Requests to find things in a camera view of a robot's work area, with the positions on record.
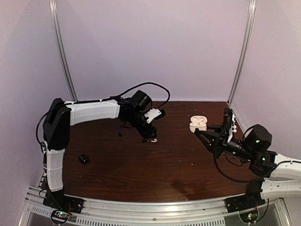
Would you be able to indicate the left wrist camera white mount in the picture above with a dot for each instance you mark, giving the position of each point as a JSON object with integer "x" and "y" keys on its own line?
{"x": 154, "y": 114}

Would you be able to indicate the front aluminium rail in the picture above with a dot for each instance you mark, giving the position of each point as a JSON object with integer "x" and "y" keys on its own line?
{"x": 210, "y": 212}

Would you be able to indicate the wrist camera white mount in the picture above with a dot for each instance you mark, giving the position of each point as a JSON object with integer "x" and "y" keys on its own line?
{"x": 228, "y": 119}
{"x": 154, "y": 114}

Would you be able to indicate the aluminium frame post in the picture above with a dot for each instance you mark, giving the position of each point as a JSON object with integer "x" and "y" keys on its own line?
{"x": 61, "y": 50}
{"x": 250, "y": 17}

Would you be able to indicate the white charging case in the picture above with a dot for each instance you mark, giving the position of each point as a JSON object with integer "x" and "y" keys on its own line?
{"x": 198, "y": 122}

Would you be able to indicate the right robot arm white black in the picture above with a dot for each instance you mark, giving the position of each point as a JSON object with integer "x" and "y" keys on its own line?
{"x": 278, "y": 176}

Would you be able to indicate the left aluminium frame post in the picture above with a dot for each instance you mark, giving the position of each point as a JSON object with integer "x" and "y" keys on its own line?
{"x": 61, "y": 50}

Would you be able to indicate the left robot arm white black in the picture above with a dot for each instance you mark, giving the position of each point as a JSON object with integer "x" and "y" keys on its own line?
{"x": 63, "y": 114}

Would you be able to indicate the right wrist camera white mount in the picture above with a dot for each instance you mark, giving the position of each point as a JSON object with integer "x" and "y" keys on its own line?
{"x": 228, "y": 119}

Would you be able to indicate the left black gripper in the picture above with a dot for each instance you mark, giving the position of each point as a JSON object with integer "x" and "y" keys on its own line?
{"x": 146, "y": 133}

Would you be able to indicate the right circuit board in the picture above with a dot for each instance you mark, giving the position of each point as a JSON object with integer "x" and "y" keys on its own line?
{"x": 249, "y": 216}

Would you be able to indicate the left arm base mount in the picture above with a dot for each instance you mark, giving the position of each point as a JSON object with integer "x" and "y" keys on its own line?
{"x": 58, "y": 200}

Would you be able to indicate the left circuit board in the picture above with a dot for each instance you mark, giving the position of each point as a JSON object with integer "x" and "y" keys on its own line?
{"x": 59, "y": 216}

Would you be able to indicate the circuit board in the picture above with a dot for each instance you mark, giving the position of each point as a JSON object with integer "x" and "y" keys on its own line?
{"x": 249, "y": 216}
{"x": 59, "y": 216}

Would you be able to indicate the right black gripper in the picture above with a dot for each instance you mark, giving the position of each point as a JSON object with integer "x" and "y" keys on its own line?
{"x": 218, "y": 143}

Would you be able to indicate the black charging case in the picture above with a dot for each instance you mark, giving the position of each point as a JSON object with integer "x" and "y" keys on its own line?
{"x": 83, "y": 158}

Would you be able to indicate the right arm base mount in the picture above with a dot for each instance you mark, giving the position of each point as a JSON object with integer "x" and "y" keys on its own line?
{"x": 250, "y": 199}

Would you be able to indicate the right aluminium frame post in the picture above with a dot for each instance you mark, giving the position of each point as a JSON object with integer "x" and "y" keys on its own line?
{"x": 250, "y": 17}

